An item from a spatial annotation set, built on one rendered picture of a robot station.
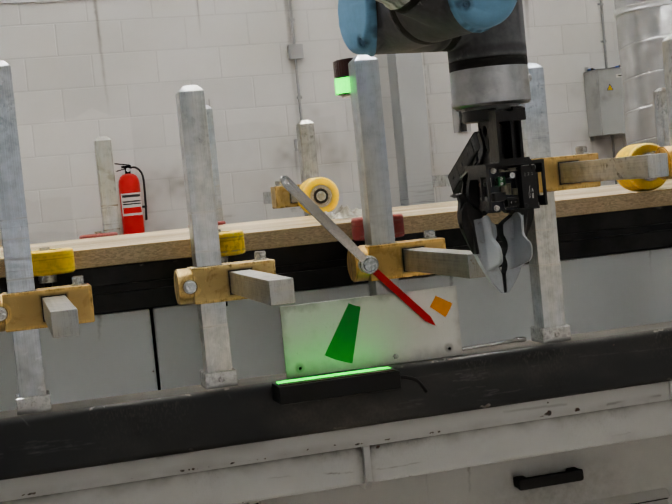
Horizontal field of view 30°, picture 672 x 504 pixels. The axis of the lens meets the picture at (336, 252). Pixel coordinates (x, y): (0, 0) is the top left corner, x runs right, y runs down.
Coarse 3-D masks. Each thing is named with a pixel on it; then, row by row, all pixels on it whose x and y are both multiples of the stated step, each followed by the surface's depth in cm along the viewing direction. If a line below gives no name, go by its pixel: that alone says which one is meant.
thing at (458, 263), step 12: (408, 252) 175; (420, 252) 170; (432, 252) 165; (444, 252) 161; (456, 252) 158; (468, 252) 156; (408, 264) 175; (420, 264) 170; (432, 264) 166; (444, 264) 161; (456, 264) 157; (468, 264) 153; (456, 276) 157; (468, 276) 153; (480, 276) 153
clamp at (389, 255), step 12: (408, 240) 181; (420, 240) 178; (432, 240) 178; (444, 240) 179; (348, 252) 179; (372, 252) 176; (384, 252) 176; (396, 252) 177; (348, 264) 179; (384, 264) 176; (396, 264) 177; (360, 276) 176; (372, 276) 176; (396, 276) 177; (408, 276) 177
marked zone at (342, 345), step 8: (344, 312) 175; (352, 312) 175; (344, 320) 175; (352, 320) 175; (344, 328) 175; (352, 328) 175; (336, 336) 175; (344, 336) 175; (352, 336) 175; (336, 344) 175; (344, 344) 175; (352, 344) 175; (328, 352) 174; (336, 352) 175; (344, 352) 175; (352, 352) 175; (344, 360) 175; (352, 360) 175
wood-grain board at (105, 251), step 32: (576, 192) 247; (608, 192) 224; (640, 192) 209; (224, 224) 264; (256, 224) 237; (288, 224) 216; (320, 224) 198; (416, 224) 198; (448, 224) 200; (0, 256) 192; (96, 256) 186; (128, 256) 187; (160, 256) 188
